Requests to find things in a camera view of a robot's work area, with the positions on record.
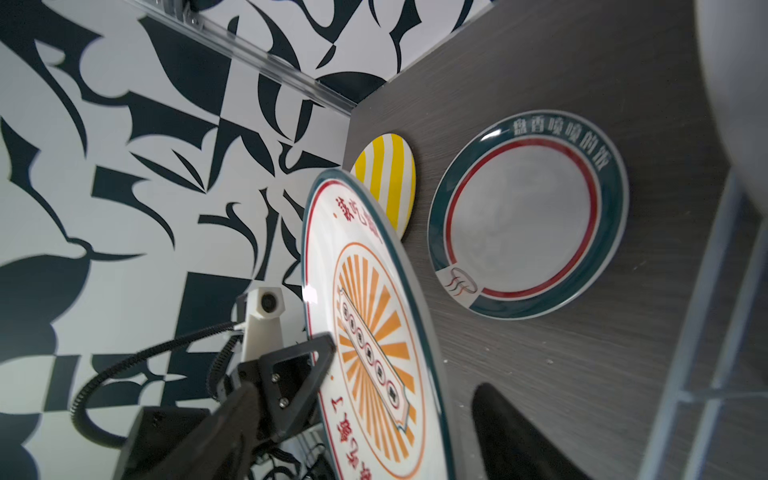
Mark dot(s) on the white wire dish rack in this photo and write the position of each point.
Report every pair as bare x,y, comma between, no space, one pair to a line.
711,420

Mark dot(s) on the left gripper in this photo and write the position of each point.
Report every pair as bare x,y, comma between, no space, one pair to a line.
265,403

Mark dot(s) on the green rimmed white plate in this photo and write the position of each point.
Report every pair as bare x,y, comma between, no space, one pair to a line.
528,215

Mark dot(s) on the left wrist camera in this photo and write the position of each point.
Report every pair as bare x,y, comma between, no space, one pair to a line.
258,313

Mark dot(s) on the yellow white striped plate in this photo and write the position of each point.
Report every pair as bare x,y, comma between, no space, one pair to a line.
386,166

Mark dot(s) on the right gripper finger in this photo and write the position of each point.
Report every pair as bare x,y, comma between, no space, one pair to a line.
511,446

